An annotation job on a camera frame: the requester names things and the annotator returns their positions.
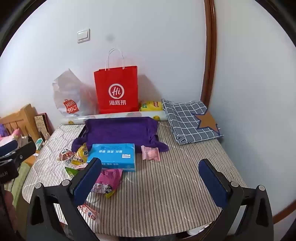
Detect green bed sheet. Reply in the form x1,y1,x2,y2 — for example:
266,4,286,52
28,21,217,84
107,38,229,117
5,162,31,207

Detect wooden door frame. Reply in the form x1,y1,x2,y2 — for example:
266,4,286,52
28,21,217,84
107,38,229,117
199,0,218,109

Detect patterned flat box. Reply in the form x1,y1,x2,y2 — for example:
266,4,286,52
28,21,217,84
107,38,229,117
34,113,55,141

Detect striped quilted mattress pad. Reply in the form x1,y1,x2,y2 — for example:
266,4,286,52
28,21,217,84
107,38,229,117
22,120,248,233

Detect yellow plastic package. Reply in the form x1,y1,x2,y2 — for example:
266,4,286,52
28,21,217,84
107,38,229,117
140,101,163,112

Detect green snack packet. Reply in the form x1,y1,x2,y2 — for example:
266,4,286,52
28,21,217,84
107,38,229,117
65,167,80,179

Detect white plastic shopping bag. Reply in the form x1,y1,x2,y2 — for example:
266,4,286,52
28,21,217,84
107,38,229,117
52,68,99,116

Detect yellow snack packet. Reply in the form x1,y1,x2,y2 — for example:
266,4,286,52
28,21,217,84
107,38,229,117
69,143,89,171

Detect blue checked cloth star patch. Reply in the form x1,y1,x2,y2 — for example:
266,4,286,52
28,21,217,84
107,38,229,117
161,98,224,145

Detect small pink snack packet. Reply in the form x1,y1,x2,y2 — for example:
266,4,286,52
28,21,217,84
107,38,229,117
141,145,161,161

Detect purple towel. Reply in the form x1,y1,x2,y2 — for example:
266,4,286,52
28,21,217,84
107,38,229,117
71,116,169,154

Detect red white candy packet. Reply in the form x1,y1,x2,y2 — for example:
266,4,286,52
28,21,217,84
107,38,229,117
57,149,73,161

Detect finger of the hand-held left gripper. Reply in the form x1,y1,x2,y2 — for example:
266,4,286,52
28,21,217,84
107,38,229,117
13,142,36,166
0,140,18,156

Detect wooden chair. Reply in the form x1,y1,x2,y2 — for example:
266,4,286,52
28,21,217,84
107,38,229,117
0,104,41,142

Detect white light switch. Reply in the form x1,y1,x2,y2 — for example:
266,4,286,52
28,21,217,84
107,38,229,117
77,29,91,44

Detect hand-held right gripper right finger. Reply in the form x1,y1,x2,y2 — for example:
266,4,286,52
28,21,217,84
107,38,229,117
198,159,274,241

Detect red snack packet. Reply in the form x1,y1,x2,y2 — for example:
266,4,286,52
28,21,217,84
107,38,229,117
77,204,100,224

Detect wooden baseboard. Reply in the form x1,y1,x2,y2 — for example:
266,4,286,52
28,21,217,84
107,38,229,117
273,205,292,225

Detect white patterned wrapping roll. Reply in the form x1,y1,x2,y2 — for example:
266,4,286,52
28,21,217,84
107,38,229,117
60,111,167,126

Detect pink white plush toy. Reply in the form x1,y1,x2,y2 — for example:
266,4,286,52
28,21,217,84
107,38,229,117
0,124,23,149

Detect red paper bag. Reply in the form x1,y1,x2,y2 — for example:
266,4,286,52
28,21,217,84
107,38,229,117
94,48,139,114

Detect large pink snack bag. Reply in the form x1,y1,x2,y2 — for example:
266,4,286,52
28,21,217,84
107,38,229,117
91,169,123,198

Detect blue tissue pack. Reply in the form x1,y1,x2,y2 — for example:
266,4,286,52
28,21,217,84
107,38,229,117
87,143,136,172

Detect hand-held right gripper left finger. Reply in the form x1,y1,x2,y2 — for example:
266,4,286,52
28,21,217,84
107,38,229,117
26,158,102,241

